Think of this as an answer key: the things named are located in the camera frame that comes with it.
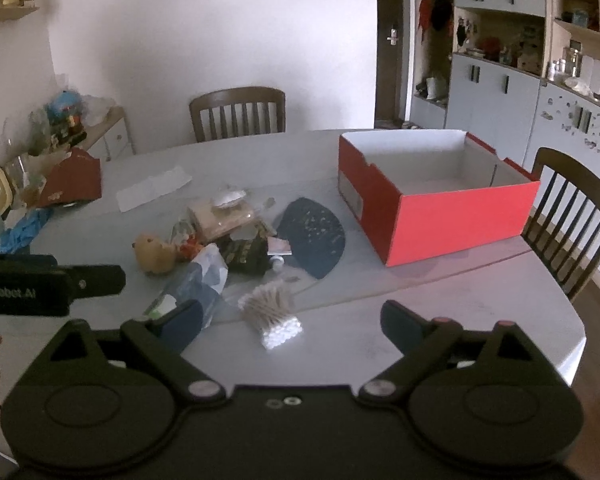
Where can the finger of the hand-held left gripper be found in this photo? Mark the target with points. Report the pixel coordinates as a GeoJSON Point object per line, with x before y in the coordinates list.
{"type": "Point", "coordinates": [97, 281]}

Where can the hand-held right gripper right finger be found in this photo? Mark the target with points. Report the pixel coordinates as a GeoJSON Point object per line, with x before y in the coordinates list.
{"type": "Point", "coordinates": [401, 326]}

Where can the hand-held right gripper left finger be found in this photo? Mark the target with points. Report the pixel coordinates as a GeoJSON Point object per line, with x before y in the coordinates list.
{"type": "Point", "coordinates": [181, 324]}

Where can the blue and white plastic bag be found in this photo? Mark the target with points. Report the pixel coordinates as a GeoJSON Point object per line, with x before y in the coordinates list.
{"type": "Point", "coordinates": [205, 272]}

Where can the small brown teddy bear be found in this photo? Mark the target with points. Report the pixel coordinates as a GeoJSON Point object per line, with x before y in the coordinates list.
{"type": "Point", "coordinates": [152, 254]}

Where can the pack of cotton swabs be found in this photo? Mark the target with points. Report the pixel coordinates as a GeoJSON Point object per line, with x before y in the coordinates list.
{"type": "Point", "coordinates": [272, 315]}

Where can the red cardboard shoe box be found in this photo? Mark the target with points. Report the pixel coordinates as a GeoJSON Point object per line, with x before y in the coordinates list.
{"type": "Point", "coordinates": [455, 225]}

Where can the white soft item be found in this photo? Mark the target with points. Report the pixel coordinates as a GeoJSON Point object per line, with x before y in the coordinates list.
{"type": "Point", "coordinates": [226, 197]}

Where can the blue crumpled cloth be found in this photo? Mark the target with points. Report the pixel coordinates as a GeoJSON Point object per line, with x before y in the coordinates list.
{"type": "Point", "coordinates": [22, 232]}

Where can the black packet with gold print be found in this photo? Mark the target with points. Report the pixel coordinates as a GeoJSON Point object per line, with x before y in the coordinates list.
{"type": "Point", "coordinates": [242, 255]}

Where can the dark red gift box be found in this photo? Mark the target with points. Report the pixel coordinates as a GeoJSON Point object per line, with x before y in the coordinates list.
{"type": "Point", "coordinates": [72, 180]}

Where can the clear crumpled plastic bag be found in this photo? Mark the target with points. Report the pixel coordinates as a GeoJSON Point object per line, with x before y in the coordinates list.
{"type": "Point", "coordinates": [27, 180]}

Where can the white paper sheet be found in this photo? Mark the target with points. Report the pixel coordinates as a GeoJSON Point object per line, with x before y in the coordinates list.
{"type": "Point", "coordinates": [152, 187]}

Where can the wrapped beige sponge pack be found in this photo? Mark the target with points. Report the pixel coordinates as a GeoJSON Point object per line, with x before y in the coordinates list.
{"type": "Point", "coordinates": [220, 220]}

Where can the small pink packet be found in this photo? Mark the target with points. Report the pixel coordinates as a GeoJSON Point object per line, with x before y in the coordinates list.
{"type": "Point", "coordinates": [279, 246]}

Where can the small white side cabinet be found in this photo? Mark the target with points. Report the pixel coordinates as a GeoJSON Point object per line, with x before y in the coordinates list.
{"type": "Point", "coordinates": [112, 135]}

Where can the blue round toy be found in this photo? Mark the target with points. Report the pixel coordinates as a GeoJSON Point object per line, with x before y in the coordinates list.
{"type": "Point", "coordinates": [64, 107]}

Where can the brown wooden slatted chair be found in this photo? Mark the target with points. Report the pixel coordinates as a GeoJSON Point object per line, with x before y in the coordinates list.
{"type": "Point", "coordinates": [237, 112]}
{"type": "Point", "coordinates": [567, 220]}

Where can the red and black hanging items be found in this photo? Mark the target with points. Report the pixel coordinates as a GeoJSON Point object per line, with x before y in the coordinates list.
{"type": "Point", "coordinates": [435, 12]}

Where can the white rectangular container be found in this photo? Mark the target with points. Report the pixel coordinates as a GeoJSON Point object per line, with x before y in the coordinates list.
{"type": "Point", "coordinates": [593, 75]}

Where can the glass jar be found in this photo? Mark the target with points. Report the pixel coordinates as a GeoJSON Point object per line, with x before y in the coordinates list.
{"type": "Point", "coordinates": [572, 60]}

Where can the dark brown door frame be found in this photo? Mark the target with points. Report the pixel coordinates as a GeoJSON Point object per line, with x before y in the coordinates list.
{"type": "Point", "coordinates": [387, 85]}

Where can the white and wood wall cabinet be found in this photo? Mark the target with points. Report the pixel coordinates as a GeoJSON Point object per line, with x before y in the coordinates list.
{"type": "Point", "coordinates": [500, 95]}

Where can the wooden wall shelf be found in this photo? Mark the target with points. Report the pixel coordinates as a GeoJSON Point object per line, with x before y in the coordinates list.
{"type": "Point", "coordinates": [7, 12]}

